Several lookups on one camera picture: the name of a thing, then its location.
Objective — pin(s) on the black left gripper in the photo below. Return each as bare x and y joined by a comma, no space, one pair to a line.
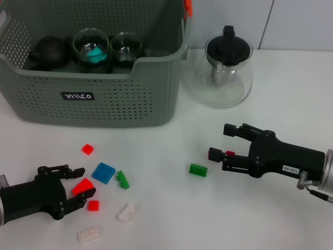
33,195

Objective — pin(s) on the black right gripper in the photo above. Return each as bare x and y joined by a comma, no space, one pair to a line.
283,159

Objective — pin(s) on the bright red wedge brick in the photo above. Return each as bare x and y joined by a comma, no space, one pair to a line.
82,185

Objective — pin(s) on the small red square brick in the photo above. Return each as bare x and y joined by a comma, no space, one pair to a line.
93,205

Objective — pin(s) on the small red sloped brick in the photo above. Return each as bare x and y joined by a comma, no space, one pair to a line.
87,149

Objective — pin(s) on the green stepped toy brick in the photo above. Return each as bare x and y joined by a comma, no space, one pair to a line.
122,180

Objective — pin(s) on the white rectangular toy brick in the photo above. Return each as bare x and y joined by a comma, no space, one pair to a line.
89,234

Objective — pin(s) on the glass teacup with black sleeve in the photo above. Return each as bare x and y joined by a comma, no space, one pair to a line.
91,66
126,56

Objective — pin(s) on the teal toy brick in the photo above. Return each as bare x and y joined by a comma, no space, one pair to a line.
96,55

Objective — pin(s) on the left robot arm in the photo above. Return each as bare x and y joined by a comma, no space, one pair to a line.
1,211

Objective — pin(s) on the grey-green perforated storage bin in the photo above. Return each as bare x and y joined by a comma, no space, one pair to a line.
117,104

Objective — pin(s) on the long dark red brick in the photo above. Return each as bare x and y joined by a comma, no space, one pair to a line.
230,153

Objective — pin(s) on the blue flat toy brick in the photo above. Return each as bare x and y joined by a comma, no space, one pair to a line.
104,173

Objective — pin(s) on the green rectangular toy brick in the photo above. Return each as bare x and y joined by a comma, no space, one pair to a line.
197,170

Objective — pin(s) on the clear glass teapot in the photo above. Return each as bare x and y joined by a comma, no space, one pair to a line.
223,93

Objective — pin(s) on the clear white toy brick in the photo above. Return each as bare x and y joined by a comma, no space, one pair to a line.
126,212

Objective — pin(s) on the black teapot lid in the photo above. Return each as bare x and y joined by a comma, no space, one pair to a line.
226,47

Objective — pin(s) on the dark clay teapot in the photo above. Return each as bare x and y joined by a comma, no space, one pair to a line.
49,52

